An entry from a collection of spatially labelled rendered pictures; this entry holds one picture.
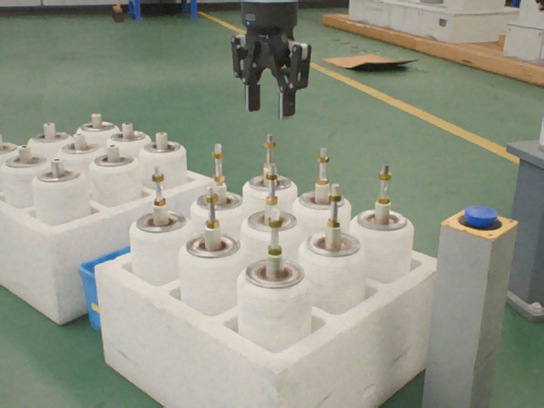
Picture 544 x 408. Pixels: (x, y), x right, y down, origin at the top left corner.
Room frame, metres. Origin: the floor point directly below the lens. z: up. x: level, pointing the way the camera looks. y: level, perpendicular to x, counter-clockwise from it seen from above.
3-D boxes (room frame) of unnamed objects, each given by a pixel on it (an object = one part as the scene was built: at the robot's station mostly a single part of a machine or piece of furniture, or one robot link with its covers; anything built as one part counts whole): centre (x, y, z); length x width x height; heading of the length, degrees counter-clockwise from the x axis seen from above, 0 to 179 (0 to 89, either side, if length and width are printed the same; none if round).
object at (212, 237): (0.80, 0.08, 0.26); 0.02 x 0.02 x 0.03
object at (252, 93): (0.90, 0.03, 0.44); 0.02 x 0.01 x 0.04; 133
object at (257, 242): (0.88, 0.00, 0.16); 0.10 x 0.10 x 0.18
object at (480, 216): (0.73, -0.26, 0.32); 0.04 x 0.04 x 0.02
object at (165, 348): (0.88, 0.00, 0.09); 0.39 x 0.39 x 0.18; 46
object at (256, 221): (0.88, 0.00, 0.25); 0.08 x 0.08 x 0.01
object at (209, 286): (0.80, 0.08, 0.16); 0.10 x 0.10 x 0.18
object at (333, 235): (0.80, -0.09, 0.26); 0.02 x 0.02 x 0.03
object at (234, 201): (0.96, 0.09, 0.25); 0.08 x 0.08 x 0.01
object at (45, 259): (1.26, 0.39, 0.09); 0.39 x 0.39 x 0.18; 47
